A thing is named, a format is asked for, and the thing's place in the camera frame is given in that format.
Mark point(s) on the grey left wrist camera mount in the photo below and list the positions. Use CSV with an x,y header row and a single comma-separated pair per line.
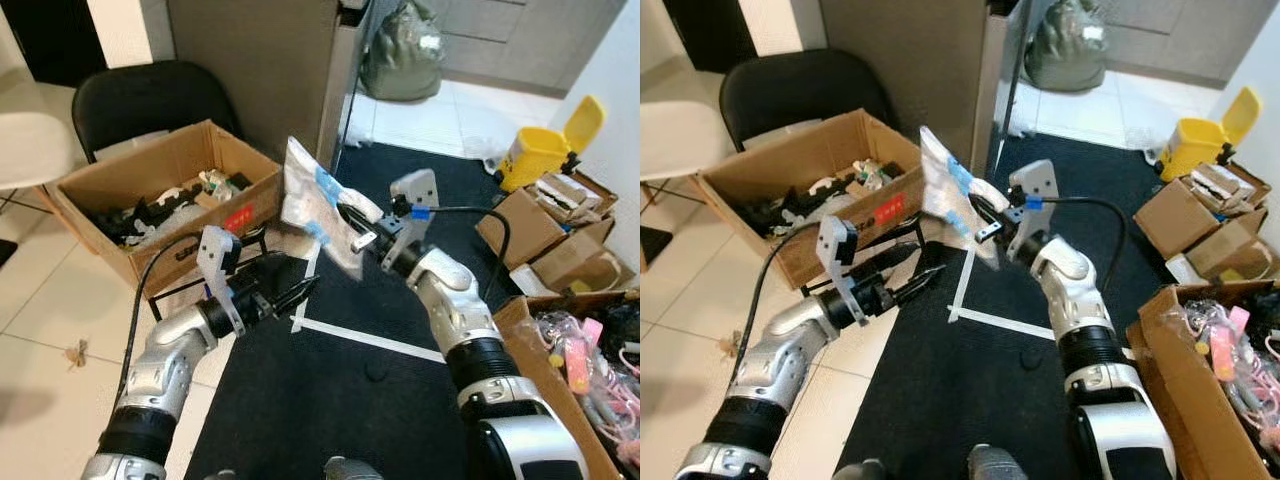
x,y
838,250
215,262

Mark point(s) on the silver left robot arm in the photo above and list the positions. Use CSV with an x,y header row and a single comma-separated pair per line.
x,y
775,365
160,375

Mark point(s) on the pink plastic item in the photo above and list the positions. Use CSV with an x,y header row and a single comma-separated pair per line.
x,y
1225,345
585,355

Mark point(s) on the dried brown leaf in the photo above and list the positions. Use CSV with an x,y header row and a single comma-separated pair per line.
x,y
76,352
727,346

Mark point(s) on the grey robot foot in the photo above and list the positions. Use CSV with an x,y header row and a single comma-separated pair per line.
x,y
354,470
998,464
220,476
860,471

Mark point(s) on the yellow rubbish bin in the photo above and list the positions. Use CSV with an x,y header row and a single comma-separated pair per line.
x,y
1195,140
535,150

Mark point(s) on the black chair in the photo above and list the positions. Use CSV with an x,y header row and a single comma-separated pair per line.
x,y
150,100
800,90

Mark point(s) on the small cardboard box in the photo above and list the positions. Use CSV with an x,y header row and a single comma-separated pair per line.
x,y
1210,240
545,245

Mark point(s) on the white round chair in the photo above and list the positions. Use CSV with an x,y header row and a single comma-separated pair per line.
x,y
680,135
35,145

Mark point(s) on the grey cabinet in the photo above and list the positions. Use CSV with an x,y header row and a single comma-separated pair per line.
x,y
260,60
900,50

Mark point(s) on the black floor mat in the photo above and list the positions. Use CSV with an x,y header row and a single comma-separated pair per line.
x,y
330,400
960,400

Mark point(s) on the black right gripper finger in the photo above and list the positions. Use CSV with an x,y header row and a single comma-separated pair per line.
x,y
353,212
988,232
364,241
984,204

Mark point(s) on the large open cardboard box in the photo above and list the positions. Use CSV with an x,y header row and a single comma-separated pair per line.
x,y
790,160
130,165

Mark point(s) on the white silvery plastic bag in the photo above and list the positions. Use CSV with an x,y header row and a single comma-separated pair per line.
x,y
310,200
942,185

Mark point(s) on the grey left robot foot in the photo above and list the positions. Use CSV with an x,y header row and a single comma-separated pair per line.
x,y
220,476
860,471

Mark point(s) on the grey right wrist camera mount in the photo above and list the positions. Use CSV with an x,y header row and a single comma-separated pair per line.
x,y
415,190
1035,185

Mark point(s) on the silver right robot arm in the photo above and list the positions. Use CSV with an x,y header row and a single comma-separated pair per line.
x,y
480,350
1095,340

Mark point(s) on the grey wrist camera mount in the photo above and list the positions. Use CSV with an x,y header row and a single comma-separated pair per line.
x,y
838,250
215,262
1035,185
415,190

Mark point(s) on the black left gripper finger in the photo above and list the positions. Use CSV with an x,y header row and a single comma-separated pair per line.
x,y
920,282
297,293
270,270
893,260

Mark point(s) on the grey right robot foot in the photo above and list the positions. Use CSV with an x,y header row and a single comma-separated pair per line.
x,y
354,470
998,464

